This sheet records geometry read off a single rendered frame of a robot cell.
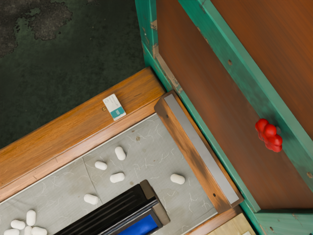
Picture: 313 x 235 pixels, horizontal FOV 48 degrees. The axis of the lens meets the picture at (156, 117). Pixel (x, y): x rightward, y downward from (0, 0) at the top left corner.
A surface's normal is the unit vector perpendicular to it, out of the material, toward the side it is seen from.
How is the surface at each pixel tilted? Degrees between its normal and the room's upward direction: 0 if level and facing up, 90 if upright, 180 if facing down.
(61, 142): 0
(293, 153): 90
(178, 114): 0
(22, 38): 0
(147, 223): 58
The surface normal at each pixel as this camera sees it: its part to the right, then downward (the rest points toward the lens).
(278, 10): -0.86, 0.50
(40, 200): -0.03, -0.25
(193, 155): -0.81, 0.34
